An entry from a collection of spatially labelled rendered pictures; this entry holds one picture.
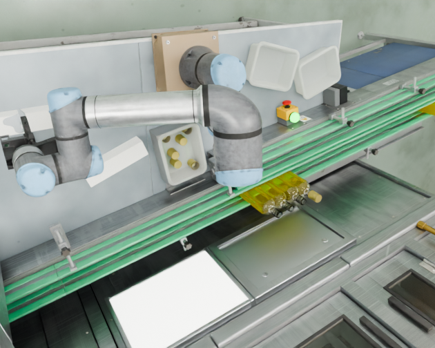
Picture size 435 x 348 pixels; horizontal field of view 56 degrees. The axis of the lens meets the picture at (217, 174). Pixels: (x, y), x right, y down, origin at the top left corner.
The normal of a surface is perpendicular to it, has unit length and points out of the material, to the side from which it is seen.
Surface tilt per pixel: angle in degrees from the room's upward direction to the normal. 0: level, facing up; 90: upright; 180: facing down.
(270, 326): 90
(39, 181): 0
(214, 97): 49
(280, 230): 90
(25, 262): 90
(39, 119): 0
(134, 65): 0
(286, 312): 90
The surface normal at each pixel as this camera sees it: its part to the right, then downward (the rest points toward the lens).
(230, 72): 0.51, 0.18
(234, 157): -0.19, 0.39
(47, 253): -0.15, -0.84
